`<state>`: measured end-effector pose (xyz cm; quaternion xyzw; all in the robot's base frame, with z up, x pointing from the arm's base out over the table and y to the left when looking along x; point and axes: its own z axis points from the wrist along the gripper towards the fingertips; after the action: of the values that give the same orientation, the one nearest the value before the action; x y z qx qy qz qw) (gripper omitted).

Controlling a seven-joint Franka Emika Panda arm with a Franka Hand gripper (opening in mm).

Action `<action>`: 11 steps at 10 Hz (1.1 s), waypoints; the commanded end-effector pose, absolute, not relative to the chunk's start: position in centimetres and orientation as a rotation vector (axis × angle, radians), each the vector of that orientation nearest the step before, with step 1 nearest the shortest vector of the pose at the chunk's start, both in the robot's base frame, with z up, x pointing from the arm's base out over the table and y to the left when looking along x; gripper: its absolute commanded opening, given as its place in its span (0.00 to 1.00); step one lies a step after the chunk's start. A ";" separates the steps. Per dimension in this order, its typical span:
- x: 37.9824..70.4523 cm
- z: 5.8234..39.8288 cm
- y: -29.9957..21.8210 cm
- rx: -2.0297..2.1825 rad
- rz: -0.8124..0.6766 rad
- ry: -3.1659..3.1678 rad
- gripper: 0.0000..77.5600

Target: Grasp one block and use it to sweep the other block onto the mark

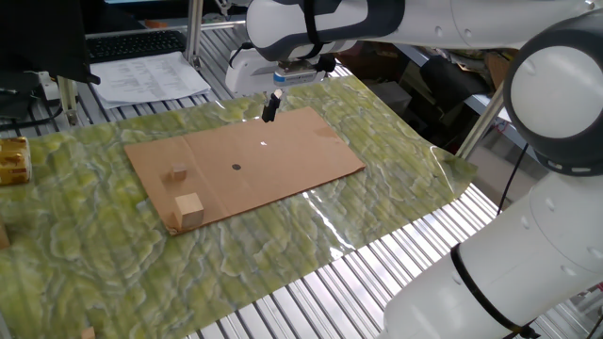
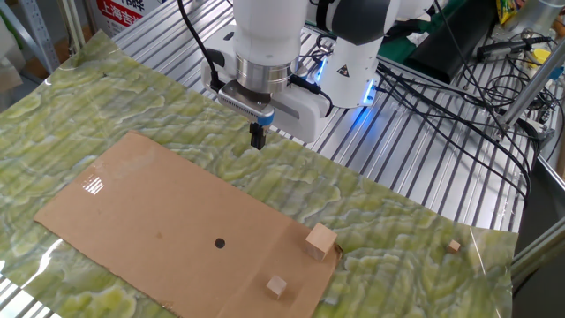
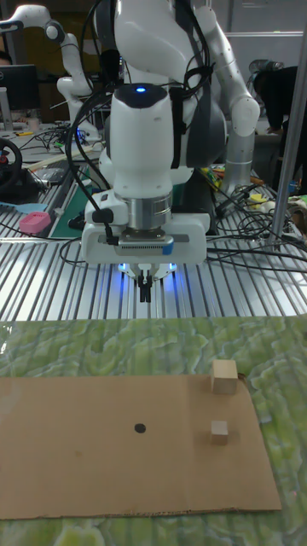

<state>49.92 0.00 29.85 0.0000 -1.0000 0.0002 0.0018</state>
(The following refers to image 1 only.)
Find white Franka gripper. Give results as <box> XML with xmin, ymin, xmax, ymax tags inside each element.
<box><xmin>224</xmin><ymin>46</ymin><xmax>336</xmax><ymax>123</ymax></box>

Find large wooden block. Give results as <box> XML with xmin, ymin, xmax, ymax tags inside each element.
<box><xmin>173</xmin><ymin>191</ymin><xmax>205</xmax><ymax>232</ymax></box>

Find brown cardboard sheet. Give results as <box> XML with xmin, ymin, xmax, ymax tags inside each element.
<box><xmin>123</xmin><ymin>105</ymin><xmax>367</xmax><ymax>236</ymax></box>

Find grey box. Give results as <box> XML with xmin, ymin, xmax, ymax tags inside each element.
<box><xmin>367</xmin><ymin>82</ymin><xmax>414</xmax><ymax>117</ymax></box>

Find printed white paper sheets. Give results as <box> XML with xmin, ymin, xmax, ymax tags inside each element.
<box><xmin>89</xmin><ymin>51</ymin><xmax>212</xmax><ymax>110</ymax></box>

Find black keyboard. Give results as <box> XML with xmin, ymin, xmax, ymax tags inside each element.
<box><xmin>86</xmin><ymin>30</ymin><xmax>188</xmax><ymax>65</ymax></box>

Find black box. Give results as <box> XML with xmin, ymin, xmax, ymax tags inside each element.
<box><xmin>418</xmin><ymin>55</ymin><xmax>492</xmax><ymax>101</ymax></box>

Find diagonal aluminium profile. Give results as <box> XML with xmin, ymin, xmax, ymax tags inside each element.
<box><xmin>454</xmin><ymin>84</ymin><xmax>506</xmax><ymax>161</ymax></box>

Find white power adapter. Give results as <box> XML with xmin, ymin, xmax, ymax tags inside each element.
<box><xmin>37</xmin><ymin>70</ymin><xmax>61</xmax><ymax>103</ymax></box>

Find brown cardboard scrap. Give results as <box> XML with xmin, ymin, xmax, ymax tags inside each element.
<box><xmin>484</xmin><ymin>51</ymin><xmax>513</xmax><ymax>90</ymax></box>

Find green marble pattern mat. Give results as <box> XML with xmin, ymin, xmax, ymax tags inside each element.
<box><xmin>0</xmin><ymin>74</ymin><xmax>478</xmax><ymax>339</ymax></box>

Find black monitor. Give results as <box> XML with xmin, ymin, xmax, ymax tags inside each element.
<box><xmin>0</xmin><ymin>0</ymin><xmax>101</xmax><ymax>86</ymax></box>

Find yellow brown carton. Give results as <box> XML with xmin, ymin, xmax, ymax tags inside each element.
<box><xmin>0</xmin><ymin>136</ymin><xmax>33</xmax><ymax>187</ymax></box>

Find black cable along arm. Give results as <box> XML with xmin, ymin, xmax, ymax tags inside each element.
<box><xmin>228</xmin><ymin>0</ymin><xmax>338</xmax><ymax>75</ymax></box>

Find tall aluminium post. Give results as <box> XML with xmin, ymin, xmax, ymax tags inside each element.
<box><xmin>184</xmin><ymin>0</ymin><xmax>204</xmax><ymax>72</ymax></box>

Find horizontal aluminium rail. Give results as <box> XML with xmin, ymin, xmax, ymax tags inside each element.
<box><xmin>84</xmin><ymin>19</ymin><xmax>247</xmax><ymax>40</ymax></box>

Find short aluminium post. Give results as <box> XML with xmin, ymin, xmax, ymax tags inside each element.
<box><xmin>56</xmin><ymin>76</ymin><xmax>80</xmax><ymax>127</ymax></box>

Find black desk cables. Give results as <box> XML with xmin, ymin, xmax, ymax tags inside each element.
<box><xmin>0</xmin><ymin>89</ymin><xmax>65</xmax><ymax>132</ymax></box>

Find thin black hanging cable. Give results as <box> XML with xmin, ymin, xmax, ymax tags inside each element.
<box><xmin>497</xmin><ymin>142</ymin><xmax>530</xmax><ymax>217</ymax></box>

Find black strap around arm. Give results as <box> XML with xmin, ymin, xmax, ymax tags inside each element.
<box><xmin>449</xmin><ymin>243</ymin><xmax>542</xmax><ymax>339</ymax></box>

